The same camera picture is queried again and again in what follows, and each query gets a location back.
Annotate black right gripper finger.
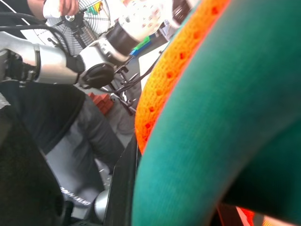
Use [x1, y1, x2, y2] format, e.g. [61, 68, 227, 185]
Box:
[0, 110, 71, 226]

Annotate orange and teal backpack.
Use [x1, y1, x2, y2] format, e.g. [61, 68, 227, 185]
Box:
[131, 0, 301, 226]

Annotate red brick-pattern box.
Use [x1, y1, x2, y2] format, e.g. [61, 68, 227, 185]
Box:
[88, 92, 114, 116]

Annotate bare person hand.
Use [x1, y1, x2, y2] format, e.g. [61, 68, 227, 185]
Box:
[58, 0, 81, 15]

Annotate blue and green blocks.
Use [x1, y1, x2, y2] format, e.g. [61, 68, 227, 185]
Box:
[129, 35, 151, 57]

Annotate person in black shirt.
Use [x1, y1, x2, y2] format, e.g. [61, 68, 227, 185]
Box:
[0, 81, 126, 214]

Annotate silver round robot body part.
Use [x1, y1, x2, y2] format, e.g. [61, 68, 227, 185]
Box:
[93, 190, 110, 223]

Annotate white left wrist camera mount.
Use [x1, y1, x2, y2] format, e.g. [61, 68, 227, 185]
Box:
[117, 0, 176, 43]

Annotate black wire floor fan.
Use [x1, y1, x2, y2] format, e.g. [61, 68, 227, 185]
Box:
[32, 0, 111, 57]

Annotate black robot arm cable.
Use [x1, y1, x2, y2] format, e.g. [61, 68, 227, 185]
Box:
[0, 11, 78, 59]

